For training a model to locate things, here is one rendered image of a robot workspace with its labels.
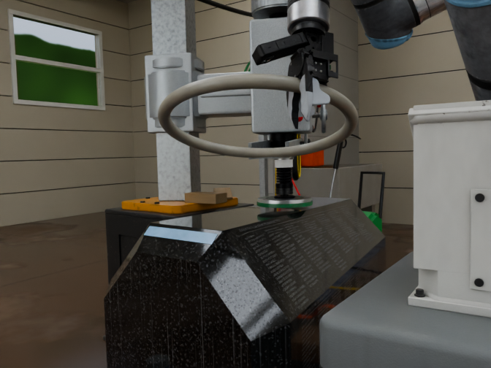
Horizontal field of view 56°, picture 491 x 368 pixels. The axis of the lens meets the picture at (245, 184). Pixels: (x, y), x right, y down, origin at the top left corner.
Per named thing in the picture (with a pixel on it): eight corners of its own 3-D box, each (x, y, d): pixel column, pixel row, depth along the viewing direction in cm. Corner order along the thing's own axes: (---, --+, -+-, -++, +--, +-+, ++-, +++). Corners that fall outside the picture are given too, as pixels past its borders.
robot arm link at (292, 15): (298, -6, 93) (279, 20, 102) (298, 16, 92) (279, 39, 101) (337, 4, 96) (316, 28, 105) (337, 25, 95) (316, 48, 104)
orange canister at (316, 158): (294, 169, 497) (294, 139, 495) (315, 168, 538) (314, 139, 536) (313, 169, 485) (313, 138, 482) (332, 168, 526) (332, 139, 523)
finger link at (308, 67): (316, 87, 88) (313, 51, 92) (309, 86, 88) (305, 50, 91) (305, 101, 92) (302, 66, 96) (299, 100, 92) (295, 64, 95)
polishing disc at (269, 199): (323, 201, 178) (323, 198, 178) (276, 205, 167) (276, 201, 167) (291, 196, 196) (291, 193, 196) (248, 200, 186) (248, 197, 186)
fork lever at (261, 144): (267, 150, 205) (267, 139, 205) (310, 149, 202) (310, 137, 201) (237, 160, 138) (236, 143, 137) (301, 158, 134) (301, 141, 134)
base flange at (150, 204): (118, 208, 256) (117, 199, 256) (183, 200, 293) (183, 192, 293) (176, 214, 224) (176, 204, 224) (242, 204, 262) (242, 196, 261)
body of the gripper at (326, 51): (339, 80, 93) (338, 27, 96) (300, 72, 90) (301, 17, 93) (321, 95, 100) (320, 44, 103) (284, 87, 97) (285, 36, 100)
